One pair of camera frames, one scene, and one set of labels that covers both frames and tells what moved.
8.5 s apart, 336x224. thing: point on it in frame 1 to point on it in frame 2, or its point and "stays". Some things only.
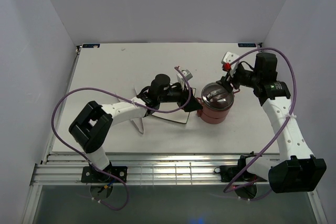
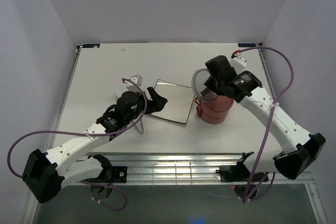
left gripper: (192, 105) to (157, 103)
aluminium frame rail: (65, 169) stays
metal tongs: (129, 93) stays
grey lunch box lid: (214, 96) to (199, 78)
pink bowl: (217, 114) stays
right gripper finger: (225, 82) to (206, 91)
